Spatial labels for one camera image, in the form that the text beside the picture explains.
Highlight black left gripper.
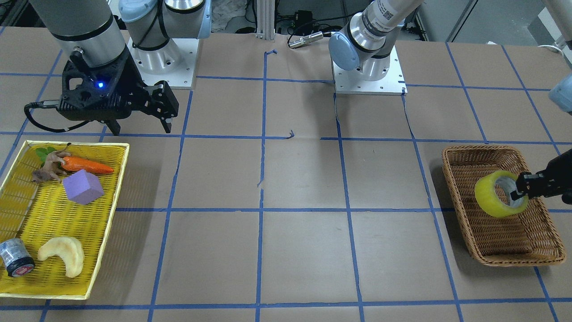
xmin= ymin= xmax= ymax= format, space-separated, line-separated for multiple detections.
xmin=510 ymin=149 xmax=572 ymax=204

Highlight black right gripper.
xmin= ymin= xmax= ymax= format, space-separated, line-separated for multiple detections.
xmin=59 ymin=47 xmax=179 ymax=135

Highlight yellow clear tape roll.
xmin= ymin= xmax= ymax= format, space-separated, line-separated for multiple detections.
xmin=474 ymin=170 xmax=529 ymax=218

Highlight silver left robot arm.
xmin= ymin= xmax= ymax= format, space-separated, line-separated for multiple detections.
xmin=328 ymin=0 xmax=571 ymax=204

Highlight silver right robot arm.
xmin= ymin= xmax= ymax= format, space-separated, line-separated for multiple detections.
xmin=24 ymin=0 xmax=212 ymax=136

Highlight brown wicker basket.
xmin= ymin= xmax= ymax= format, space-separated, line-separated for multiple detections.
xmin=442 ymin=144 xmax=566 ymax=267

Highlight orange toy carrot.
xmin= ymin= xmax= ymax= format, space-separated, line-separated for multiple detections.
xmin=61 ymin=156 xmax=114 ymax=174

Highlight purple foam cube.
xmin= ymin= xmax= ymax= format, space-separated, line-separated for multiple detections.
xmin=63 ymin=169 xmax=104 ymax=205

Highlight brown root toy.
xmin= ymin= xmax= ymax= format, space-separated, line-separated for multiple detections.
xmin=31 ymin=143 xmax=72 ymax=185

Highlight green leaf toy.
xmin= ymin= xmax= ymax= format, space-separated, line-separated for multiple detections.
xmin=35 ymin=147 xmax=56 ymax=167

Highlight beige croissant toy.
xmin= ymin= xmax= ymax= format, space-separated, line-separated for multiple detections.
xmin=38 ymin=236 xmax=84 ymax=278

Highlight black silver can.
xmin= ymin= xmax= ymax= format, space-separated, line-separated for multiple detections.
xmin=0 ymin=238 xmax=35 ymax=278

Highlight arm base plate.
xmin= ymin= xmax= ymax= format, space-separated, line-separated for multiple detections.
xmin=127 ymin=38 xmax=201 ymax=89
xmin=332 ymin=47 xmax=408 ymax=95

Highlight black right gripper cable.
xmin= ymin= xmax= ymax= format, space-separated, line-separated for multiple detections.
xmin=23 ymin=48 xmax=97 ymax=132

